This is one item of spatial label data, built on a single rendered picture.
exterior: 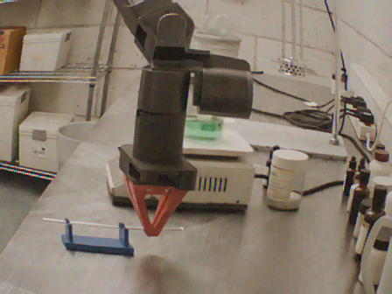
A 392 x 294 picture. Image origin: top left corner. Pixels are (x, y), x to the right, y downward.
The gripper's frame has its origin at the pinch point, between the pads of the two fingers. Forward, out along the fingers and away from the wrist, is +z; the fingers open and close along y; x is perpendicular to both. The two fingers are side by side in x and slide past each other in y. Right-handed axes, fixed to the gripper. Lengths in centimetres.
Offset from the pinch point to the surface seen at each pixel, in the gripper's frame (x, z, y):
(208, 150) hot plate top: -12.8, -5.3, 17.0
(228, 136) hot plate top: -18.5, -5.6, 24.1
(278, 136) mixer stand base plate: -43, 2, 56
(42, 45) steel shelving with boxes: -19, 9, 254
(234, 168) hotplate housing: -16.3, -3.2, 15.8
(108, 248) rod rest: 6.4, 2.4, -1.7
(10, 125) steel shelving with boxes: -6, 47, 251
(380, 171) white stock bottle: -42.7, -3.9, 9.5
